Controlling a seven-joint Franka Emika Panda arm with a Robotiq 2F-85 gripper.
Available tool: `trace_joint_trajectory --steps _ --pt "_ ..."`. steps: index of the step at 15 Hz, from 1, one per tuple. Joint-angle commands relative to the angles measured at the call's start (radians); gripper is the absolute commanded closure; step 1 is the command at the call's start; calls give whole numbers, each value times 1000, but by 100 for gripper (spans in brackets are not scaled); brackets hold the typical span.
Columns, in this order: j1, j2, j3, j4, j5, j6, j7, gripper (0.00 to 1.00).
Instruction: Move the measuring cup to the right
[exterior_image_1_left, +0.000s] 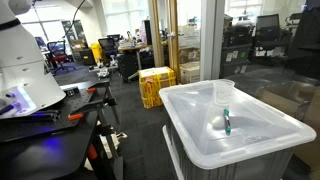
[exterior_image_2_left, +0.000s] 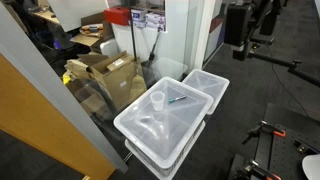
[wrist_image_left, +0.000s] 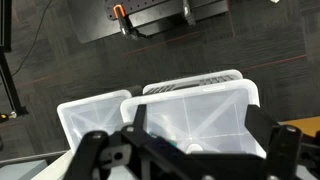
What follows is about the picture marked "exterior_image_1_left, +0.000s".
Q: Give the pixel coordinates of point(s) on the black perforated mounting board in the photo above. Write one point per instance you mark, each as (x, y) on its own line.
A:
(44, 122)

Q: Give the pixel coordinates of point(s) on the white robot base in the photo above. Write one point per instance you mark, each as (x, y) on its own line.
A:
(25, 87)

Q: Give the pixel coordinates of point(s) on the yellow strapped cardboard box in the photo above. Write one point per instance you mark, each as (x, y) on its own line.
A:
(151, 81)

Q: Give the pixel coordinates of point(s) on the orange handled black clamp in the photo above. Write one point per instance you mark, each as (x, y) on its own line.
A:
(95, 105)

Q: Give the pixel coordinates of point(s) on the teal marker pen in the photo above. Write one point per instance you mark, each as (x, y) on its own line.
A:
(227, 121)

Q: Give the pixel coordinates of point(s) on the red office chair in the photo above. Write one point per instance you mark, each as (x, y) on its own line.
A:
(57, 54)

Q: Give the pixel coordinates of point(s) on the clear plastic measuring cup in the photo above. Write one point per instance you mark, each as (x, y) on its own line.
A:
(223, 89)

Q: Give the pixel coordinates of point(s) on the grey storage crate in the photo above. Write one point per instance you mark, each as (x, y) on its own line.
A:
(271, 166)

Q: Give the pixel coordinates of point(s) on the wooden desk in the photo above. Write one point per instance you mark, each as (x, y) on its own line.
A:
(129, 61)

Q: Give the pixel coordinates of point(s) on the translucent plastic bin lid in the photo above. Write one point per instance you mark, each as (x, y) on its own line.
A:
(256, 127)

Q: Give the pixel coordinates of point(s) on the black office chair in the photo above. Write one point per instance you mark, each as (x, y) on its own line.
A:
(108, 47)

